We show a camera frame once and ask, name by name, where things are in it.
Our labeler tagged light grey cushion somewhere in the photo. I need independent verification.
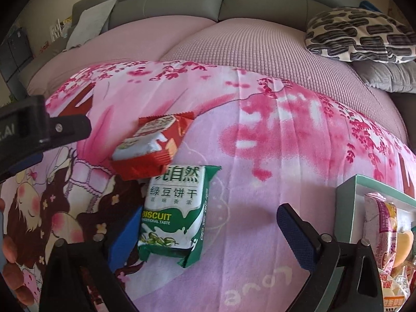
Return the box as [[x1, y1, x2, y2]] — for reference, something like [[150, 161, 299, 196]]
[[67, 0, 118, 50]]

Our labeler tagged black white patterned pillow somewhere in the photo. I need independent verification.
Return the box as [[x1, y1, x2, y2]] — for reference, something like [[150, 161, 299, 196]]
[[305, 6, 416, 64]]

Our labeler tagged printed cartoon blanket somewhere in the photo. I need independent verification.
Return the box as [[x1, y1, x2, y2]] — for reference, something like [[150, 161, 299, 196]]
[[0, 59, 416, 312]]

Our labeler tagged dark cabinet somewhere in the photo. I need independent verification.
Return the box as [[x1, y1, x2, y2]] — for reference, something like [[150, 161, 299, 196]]
[[0, 28, 33, 105]]

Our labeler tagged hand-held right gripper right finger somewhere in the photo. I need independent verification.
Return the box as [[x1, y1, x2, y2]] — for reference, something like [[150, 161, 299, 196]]
[[276, 203, 385, 312]]

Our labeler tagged green biscuit packet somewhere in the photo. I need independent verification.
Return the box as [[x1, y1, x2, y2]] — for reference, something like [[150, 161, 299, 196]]
[[137, 165, 222, 268]]

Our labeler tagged person's left hand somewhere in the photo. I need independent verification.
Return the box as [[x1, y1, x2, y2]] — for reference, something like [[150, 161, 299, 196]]
[[0, 198, 35, 306]]

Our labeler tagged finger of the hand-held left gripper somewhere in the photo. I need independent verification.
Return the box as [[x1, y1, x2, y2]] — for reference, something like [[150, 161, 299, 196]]
[[45, 115, 92, 145], [0, 151, 44, 183]]

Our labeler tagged yellow snack packet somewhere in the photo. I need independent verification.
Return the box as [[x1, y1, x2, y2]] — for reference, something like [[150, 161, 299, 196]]
[[383, 276, 412, 312]]

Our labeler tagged pink sofa cover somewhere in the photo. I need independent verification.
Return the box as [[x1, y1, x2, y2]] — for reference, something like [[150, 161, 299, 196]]
[[26, 16, 408, 144]]

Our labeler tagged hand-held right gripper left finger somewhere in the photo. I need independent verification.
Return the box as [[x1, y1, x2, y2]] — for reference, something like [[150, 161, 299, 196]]
[[39, 213, 141, 312]]

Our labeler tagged red white wafer packet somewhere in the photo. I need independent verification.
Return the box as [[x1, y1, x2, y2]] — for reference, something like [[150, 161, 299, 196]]
[[110, 111, 195, 181]]

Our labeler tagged white tray teal rim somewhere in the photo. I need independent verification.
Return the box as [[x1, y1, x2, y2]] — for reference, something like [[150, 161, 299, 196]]
[[336, 174, 416, 312]]

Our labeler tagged pink roll cake packet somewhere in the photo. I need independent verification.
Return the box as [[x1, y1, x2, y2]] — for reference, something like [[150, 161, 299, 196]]
[[364, 192, 400, 277]]

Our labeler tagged white rack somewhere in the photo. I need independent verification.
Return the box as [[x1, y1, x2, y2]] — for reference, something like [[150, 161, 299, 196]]
[[49, 16, 73, 40]]

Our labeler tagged grey sofa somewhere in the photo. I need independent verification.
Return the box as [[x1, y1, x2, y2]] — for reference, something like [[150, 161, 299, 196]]
[[18, 0, 416, 105]]

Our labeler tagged grey pillow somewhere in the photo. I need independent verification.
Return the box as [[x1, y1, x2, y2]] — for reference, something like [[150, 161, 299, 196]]
[[353, 59, 416, 93]]

